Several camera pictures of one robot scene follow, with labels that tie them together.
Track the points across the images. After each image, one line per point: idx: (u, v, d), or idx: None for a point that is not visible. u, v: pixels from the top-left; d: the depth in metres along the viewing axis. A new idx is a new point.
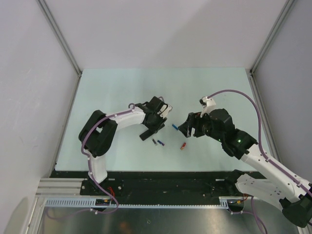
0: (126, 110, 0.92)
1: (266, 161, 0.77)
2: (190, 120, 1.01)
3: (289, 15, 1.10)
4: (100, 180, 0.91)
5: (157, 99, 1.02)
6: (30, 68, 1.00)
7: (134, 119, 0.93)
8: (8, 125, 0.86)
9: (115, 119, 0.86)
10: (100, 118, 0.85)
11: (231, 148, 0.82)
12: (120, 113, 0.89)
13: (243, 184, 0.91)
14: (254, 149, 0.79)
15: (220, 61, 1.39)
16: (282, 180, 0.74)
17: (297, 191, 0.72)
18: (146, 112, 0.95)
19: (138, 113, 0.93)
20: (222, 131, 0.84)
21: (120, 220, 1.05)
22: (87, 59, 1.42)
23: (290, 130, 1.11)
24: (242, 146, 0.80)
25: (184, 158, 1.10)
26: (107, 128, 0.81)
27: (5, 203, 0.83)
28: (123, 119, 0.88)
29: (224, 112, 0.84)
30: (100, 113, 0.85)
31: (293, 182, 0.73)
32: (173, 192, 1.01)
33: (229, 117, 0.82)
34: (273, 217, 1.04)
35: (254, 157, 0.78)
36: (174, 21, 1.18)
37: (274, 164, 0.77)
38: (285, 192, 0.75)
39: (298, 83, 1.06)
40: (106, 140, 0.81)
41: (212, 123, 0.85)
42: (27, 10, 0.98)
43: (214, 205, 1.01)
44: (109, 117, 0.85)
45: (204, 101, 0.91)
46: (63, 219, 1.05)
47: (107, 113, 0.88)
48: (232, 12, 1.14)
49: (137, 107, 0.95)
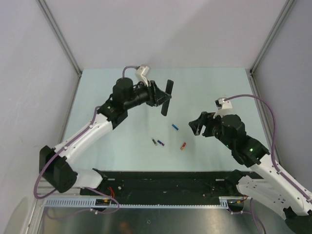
0: (83, 129, 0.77)
1: (278, 172, 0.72)
2: (202, 120, 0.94)
3: (289, 15, 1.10)
4: (97, 185, 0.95)
5: (115, 86, 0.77)
6: (30, 68, 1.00)
7: (98, 135, 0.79)
8: (8, 125, 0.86)
9: (67, 151, 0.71)
10: (48, 155, 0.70)
11: (241, 157, 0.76)
12: (72, 140, 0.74)
13: (245, 186, 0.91)
14: (265, 160, 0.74)
15: (220, 61, 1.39)
16: (292, 194, 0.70)
17: (306, 206, 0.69)
18: (110, 119, 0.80)
19: (99, 127, 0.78)
20: (233, 138, 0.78)
21: (120, 220, 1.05)
22: (87, 59, 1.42)
23: (290, 131, 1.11)
24: (253, 156, 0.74)
25: (185, 158, 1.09)
26: (58, 168, 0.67)
27: (5, 203, 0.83)
28: (77, 146, 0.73)
29: (236, 118, 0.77)
30: (48, 150, 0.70)
31: (302, 197, 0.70)
32: (173, 192, 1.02)
33: (242, 125, 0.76)
34: (273, 217, 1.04)
35: (265, 169, 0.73)
36: (174, 21, 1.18)
37: (285, 176, 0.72)
38: (294, 206, 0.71)
39: (298, 83, 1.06)
40: (63, 178, 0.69)
41: (224, 129, 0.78)
42: (28, 11, 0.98)
43: (215, 205, 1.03)
44: (59, 152, 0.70)
45: (220, 103, 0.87)
46: (63, 219, 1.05)
47: (56, 146, 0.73)
48: (232, 12, 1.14)
49: (97, 115, 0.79)
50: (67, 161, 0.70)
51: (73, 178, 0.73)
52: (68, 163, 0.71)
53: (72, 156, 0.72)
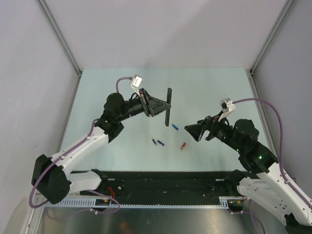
0: (80, 140, 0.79)
1: (285, 182, 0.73)
2: (204, 126, 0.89)
3: (289, 15, 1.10)
4: (96, 185, 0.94)
5: (106, 104, 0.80)
6: (30, 68, 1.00)
7: (94, 146, 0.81)
8: (8, 125, 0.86)
9: (64, 162, 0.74)
10: (45, 164, 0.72)
11: (248, 163, 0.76)
12: (69, 149, 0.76)
13: (246, 188, 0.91)
14: (274, 168, 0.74)
15: (220, 61, 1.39)
16: (298, 204, 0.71)
17: (311, 217, 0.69)
18: (107, 131, 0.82)
19: (96, 139, 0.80)
20: (245, 144, 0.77)
21: (120, 220, 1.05)
22: (87, 59, 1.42)
23: (290, 131, 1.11)
24: (261, 164, 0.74)
25: (185, 158, 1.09)
26: (54, 177, 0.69)
27: (5, 203, 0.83)
28: (73, 158, 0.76)
29: (252, 126, 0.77)
30: (45, 159, 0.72)
31: (307, 207, 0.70)
32: (173, 192, 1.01)
33: (256, 133, 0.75)
34: (273, 217, 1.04)
35: (273, 177, 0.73)
36: (173, 21, 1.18)
37: (292, 186, 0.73)
38: (298, 216, 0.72)
39: (299, 83, 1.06)
40: (57, 186, 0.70)
41: (236, 134, 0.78)
42: (28, 11, 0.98)
43: (214, 205, 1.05)
44: (56, 163, 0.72)
45: (227, 106, 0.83)
46: (63, 219, 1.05)
47: (53, 156, 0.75)
48: (232, 12, 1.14)
49: (94, 129, 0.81)
50: (63, 169, 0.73)
51: (66, 188, 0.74)
52: (65, 171, 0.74)
53: (68, 165, 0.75)
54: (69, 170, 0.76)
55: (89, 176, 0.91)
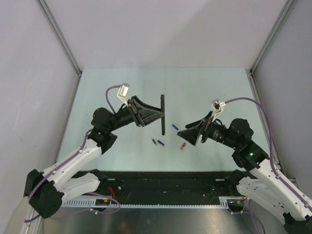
0: (72, 154, 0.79)
1: (277, 177, 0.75)
2: (201, 128, 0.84)
3: (289, 15, 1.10)
4: (95, 187, 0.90)
5: (93, 119, 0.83)
6: (30, 68, 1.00)
7: (87, 160, 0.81)
8: (8, 125, 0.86)
9: (55, 176, 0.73)
10: (36, 179, 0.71)
11: (241, 160, 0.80)
12: (61, 165, 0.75)
13: (245, 188, 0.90)
14: (265, 165, 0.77)
15: (220, 61, 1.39)
16: (290, 198, 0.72)
17: (304, 211, 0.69)
18: (99, 144, 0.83)
19: (88, 152, 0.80)
20: (239, 142, 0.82)
21: (120, 220, 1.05)
22: (87, 59, 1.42)
23: (290, 131, 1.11)
24: (253, 160, 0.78)
25: (185, 158, 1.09)
26: (45, 193, 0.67)
27: (5, 203, 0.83)
28: (65, 172, 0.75)
29: (247, 125, 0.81)
30: (37, 174, 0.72)
31: (300, 202, 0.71)
32: (173, 192, 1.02)
33: (250, 132, 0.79)
34: (273, 217, 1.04)
35: (264, 173, 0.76)
36: (173, 21, 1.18)
37: (284, 182, 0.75)
38: (291, 210, 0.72)
39: (299, 83, 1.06)
40: (48, 203, 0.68)
41: (232, 133, 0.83)
42: (27, 11, 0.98)
43: (215, 205, 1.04)
44: (47, 177, 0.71)
45: (220, 107, 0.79)
46: (63, 219, 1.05)
47: (45, 170, 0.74)
48: (232, 12, 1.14)
49: (88, 141, 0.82)
50: (54, 185, 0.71)
51: (58, 203, 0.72)
52: (56, 186, 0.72)
53: (60, 181, 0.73)
54: (61, 185, 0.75)
55: (86, 180, 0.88)
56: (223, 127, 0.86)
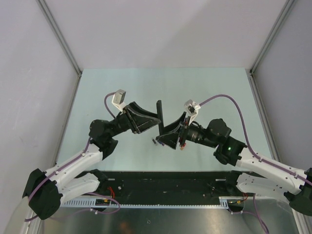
0: (74, 157, 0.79)
1: (260, 161, 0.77)
2: (179, 132, 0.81)
3: (289, 14, 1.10)
4: (94, 188, 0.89)
5: (90, 131, 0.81)
6: (30, 68, 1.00)
7: (89, 164, 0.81)
8: (8, 124, 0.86)
9: (57, 177, 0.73)
10: (39, 178, 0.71)
11: (224, 157, 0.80)
12: (64, 165, 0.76)
13: (244, 184, 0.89)
14: (245, 153, 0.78)
15: (220, 61, 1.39)
16: (280, 176, 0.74)
17: (297, 183, 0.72)
18: (101, 149, 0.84)
19: (91, 155, 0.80)
20: (219, 141, 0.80)
21: (120, 220, 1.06)
22: (87, 59, 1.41)
23: (290, 129, 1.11)
24: (233, 154, 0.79)
25: (183, 158, 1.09)
26: (46, 192, 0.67)
27: (5, 202, 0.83)
28: (67, 173, 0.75)
29: (223, 124, 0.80)
30: (39, 173, 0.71)
31: (289, 175, 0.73)
32: (172, 192, 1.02)
33: (227, 129, 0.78)
34: (273, 217, 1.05)
35: (247, 161, 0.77)
36: (173, 21, 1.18)
37: (268, 162, 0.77)
38: (286, 186, 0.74)
39: (298, 83, 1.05)
40: (47, 203, 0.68)
41: (210, 135, 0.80)
42: (28, 11, 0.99)
43: (215, 205, 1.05)
44: (49, 177, 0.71)
45: (195, 109, 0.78)
46: (63, 219, 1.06)
47: (48, 170, 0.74)
48: (232, 12, 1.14)
49: (90, 146, 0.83)
50: (56, 185, 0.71)
51: (56, 204, 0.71)
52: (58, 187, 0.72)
53: (62, 181, 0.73)
54: (61, 186, 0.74)
55: (85, 181, 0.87)
56: (200, 128, 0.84)
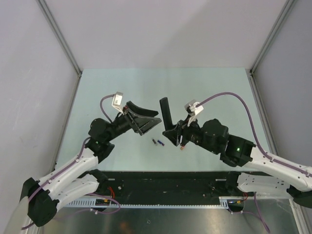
0: (68, 164, 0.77)
1: (272, 161, 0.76)
2: (179, 130, 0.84)
3: (289, 15, 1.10)
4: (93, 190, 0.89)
5: (90, 129, 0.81)
6: (30, 68, 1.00)
7: (84, 169, 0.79)
8: (8, 124, 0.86)
9: (51, 185, 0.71)
10: (32, 187, 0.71)
11: (231, 160, 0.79)
12: (57, 173, 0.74)
13: (245, 185, 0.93)
14: (256, 153, 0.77)
15: (220, 61, 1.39)
16: (292, 176, 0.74)
17: (309, 182, 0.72)
18: (96, 153, 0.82)
19: (85, 161, 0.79)
20: (220, 144, 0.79)
21: (120, 220, 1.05)
22: (87, 59, 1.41)
23: (290, 129, 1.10)
24: (243, 155, 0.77)
25: (184, 158, 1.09)
26: (39, 202, 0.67)
27: (5, 203, 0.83)
28: (61, 182, 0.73)
29: (218, 125, 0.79)
30: (32, 183, 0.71)
31: (302, 174, 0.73)
32: (173, 192, 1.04)
33: (224, 128, 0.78)
34: (274, 217, 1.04)
35: (259, 162, 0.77)
36: (174, 20, 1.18)
37: (279, 162, 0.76)
38: (298, 186, 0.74)
39: (299, 83, 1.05)
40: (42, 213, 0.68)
41: (207, 138, 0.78)
42: (28, 10, 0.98)
43: (215, 205, 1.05)
44: (43, 186, 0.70)
45: (192, 110, 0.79)
46: (63, 219, 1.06)
47: (41, 179, 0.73)
48: (232, 12, 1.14)
49: (86, 149, 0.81)
50: (49, 194, 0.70)
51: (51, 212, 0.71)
52: (52, 196, 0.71)
53: (56, 189, 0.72)
54: (56, 194, 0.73)
55: (84, 183, 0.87)
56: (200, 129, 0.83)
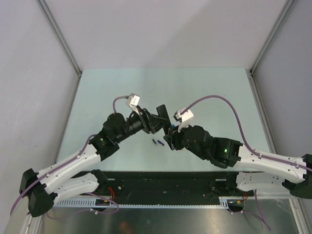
0: (70, 158, 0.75)
1: (260, 157, 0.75)
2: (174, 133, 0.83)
3: (289, 15, 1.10)
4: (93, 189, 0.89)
5: (107, 122, 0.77)
6: (30, 68, 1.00)
7: (84, 166, 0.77)
8: (8, 124, 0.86)
9: (48, 180, 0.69)
10: (31, 179, 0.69)
11: (220, 161, 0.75)
12: (58, 167, 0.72)
13: (243, 184, 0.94)
14: (243, 152, 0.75)
15: (220, 61, 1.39)
16: (282, 169, 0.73)
17: (300, 173, 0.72)
18: (99, 151, 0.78)
19: (87, 158, 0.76)
20: (204, 147, 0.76)
21: (120, 220, 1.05)
22: (87, 59, 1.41)
23: (290, 129, 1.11)
24: (231, 156, 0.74)
25: (183, 158, 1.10)
26: (35, 195, 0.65)
27: (5, 203, 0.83)
28: (58, 177, 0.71)
29: (201, 131, 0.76)
30: (31, 174, 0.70)
31: (291, 166, 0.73)
32: (173, 192, 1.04)
33: (204, 132, 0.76)
34: (274, 217, 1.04)
35: (247, 160, 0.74)
36: (174, 21, 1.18)
37: (266, 157, 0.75)
38: (289, 178, 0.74)
39: (298, 83, 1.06)
40: (39, 205, 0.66)
41: (190, 144, 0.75)
42: (28, 11, 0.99)
43: (215, 205, 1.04)
44: (40, 180, 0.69)
45: (178, 118, 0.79)
46: (63, 219, 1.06)
47: (40, 171, 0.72)
48: (232, 12, 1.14)
49: (88, 146, 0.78)
50: (45, 188, 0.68)
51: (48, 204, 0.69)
52: (48, 190, 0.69)
53: (52, 185, 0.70)
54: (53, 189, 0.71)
55: (84, 182, 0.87)
56: None
